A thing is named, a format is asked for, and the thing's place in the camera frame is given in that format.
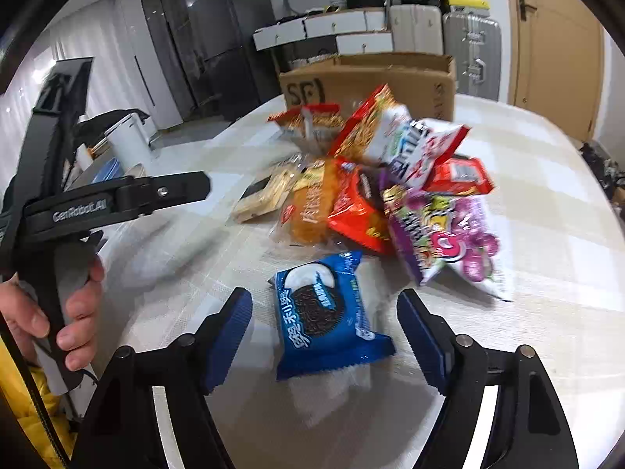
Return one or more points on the purple grape candy bag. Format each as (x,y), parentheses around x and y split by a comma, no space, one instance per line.
(431,232)

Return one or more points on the orange bread snack pack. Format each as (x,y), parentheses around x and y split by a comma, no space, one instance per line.
(304,218)

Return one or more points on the dark grey refrigerator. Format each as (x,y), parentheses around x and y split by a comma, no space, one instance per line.
(239,76)

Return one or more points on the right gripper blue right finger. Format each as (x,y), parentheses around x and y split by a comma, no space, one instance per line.
(429,337)

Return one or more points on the blue Oreo pack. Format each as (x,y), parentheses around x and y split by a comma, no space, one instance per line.
(323,323)

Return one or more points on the red snack pouch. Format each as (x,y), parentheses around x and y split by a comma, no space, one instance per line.
(459,177)

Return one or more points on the wooden door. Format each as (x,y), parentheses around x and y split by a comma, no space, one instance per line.
(559,63)

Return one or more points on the white drawer desk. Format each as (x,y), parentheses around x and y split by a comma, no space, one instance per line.
(362,31)

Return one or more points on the clear wafer biscuit pack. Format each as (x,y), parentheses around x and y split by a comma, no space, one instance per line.
(269,190)

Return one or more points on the person's left hand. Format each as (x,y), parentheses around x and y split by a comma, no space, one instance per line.
(28,322)

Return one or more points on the beige suitcase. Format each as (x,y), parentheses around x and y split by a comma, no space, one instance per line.
(416,28)

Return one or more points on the red orange cookie pack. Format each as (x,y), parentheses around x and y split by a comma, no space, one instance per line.
(358,213)

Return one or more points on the black glass cabinet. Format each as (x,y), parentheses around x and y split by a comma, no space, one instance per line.
(161,31)

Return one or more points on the plaid table cloth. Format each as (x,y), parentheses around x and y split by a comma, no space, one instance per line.
(562,259)

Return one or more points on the silver suitcase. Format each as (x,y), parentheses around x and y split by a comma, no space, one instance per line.
(475,44)

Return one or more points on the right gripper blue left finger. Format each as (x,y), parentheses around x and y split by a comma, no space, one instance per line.
(222,333)

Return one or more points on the brown SF cardboard box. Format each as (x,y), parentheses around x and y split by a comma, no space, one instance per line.
(425,83)

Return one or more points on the blue basin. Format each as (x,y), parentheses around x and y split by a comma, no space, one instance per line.
(112,169)

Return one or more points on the white trash bin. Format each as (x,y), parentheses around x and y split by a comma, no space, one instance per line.
(130,142)

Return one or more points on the large noodle snack bag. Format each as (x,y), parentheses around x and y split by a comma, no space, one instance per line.
(382,132)

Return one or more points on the small noodle snack bag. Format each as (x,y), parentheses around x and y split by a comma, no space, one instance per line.
(313,128)

